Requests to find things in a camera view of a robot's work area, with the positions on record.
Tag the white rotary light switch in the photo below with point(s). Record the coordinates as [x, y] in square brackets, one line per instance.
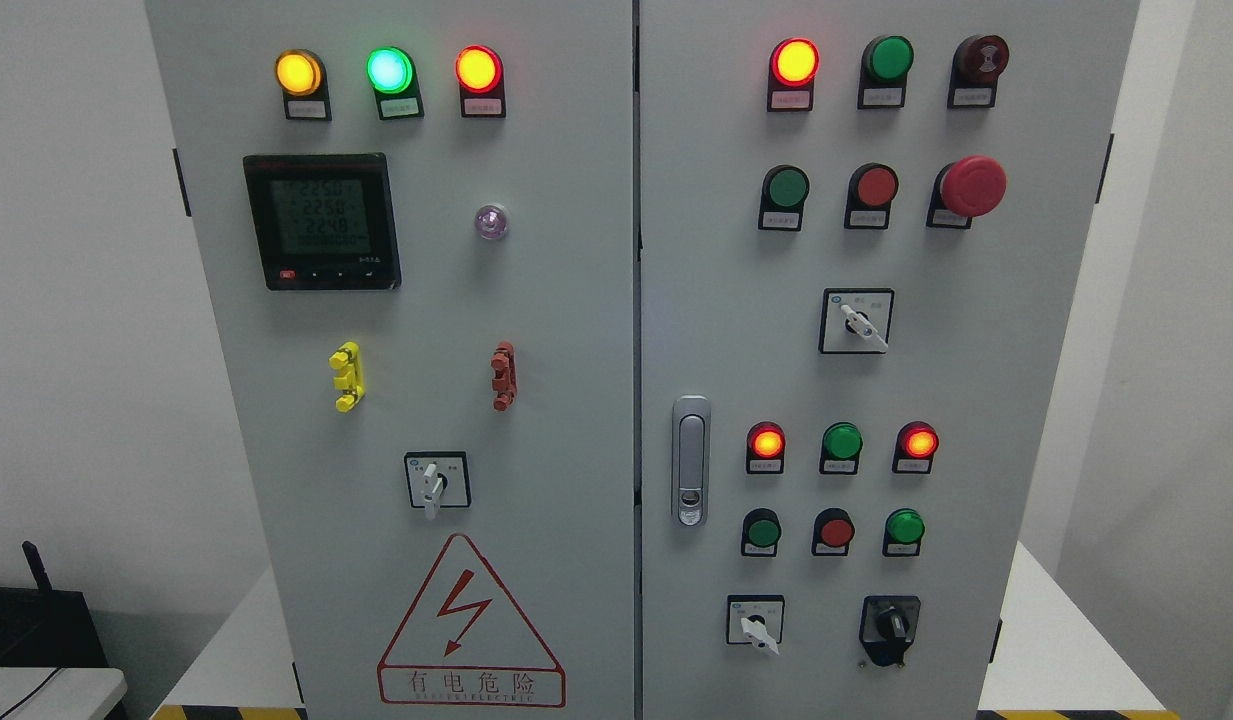
[438, 481]

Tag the red-brown terminal clip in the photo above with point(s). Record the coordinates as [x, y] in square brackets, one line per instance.
[504, 380]

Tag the red lit lamp lower left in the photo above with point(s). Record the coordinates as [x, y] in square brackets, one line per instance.
[766, 448]

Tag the red lit lamp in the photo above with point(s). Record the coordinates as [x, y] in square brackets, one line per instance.
[766, 448]
[915, 446]

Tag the small clear light bulb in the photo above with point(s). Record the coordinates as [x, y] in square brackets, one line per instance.
[491, 222]

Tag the green push button lower left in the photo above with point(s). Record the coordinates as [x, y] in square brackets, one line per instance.
[761, 532]

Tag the green push button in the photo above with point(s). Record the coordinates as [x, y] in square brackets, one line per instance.
[761, 532]
[782, 200]
[903, 533]

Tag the green lamp lower middle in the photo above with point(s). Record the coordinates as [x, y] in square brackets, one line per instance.
[840, 449]

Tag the green push button upper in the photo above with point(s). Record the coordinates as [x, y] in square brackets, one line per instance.
[782, 200]

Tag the grey electrical cabinet left door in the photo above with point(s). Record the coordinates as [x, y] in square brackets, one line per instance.
[552, 477]

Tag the grey electrical cabinet door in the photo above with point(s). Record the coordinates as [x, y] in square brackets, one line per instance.
[552, 477]
[734, 313]

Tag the yellow terminal clip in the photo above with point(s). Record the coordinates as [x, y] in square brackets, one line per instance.
[348, 376]

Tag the red push button lower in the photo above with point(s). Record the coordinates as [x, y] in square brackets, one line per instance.
[833, 531]

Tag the red push button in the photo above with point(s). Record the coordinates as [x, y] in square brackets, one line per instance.
[871, 190]
[833, 531]

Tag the grey electrical cabinet right door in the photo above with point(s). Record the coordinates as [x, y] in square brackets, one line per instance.
[734, 313]

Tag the red push button upper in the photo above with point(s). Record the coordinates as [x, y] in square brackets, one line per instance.
[871, 190]

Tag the red lit lamp lower right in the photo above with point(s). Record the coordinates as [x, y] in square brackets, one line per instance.
[915, 446]

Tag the red electrical hazard warning sticker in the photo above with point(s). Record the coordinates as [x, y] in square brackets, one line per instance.
[465, 641]

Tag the red indicator lamp top left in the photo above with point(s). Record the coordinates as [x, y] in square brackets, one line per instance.
[481, 76]

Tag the black digital power meter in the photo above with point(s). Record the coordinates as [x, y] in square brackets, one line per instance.
[324, 222]

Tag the green push button lower right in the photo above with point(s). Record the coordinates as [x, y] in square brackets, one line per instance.
[903, 533]

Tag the red indicator lamp right door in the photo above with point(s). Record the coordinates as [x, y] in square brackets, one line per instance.
[793, 66]

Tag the green indicator lamp top left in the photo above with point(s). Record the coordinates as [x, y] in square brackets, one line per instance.
[395, 83]

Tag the red emergency stop button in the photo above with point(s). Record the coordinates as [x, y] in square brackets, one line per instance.
[968, 188]

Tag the green indicator lamp right door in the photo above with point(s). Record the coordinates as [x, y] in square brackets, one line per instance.
[884, 69]

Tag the yellow indicator lamp top left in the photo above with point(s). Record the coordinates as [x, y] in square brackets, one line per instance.
[301, 76]

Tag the dark red buzzer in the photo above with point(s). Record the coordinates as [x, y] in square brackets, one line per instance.
[977, 63]

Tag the white side table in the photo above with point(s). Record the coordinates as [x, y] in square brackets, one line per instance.
[73, 693]

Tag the black device with antenna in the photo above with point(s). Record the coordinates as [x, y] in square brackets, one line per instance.
[43, 627]

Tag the silver door lock handle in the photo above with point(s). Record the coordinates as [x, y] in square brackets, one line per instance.
[690, 459]

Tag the white rotary selector switch middle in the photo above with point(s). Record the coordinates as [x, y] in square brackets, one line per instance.
[856, 320]

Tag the white rotary selector switch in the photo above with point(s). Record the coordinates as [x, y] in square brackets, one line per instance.
[755, 620]
[856, 320]

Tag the white rotary selector switch bottom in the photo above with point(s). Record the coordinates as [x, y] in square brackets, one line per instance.
[755, 620]

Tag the black rotary selector switch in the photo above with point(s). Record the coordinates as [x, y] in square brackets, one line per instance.
[887, 629]

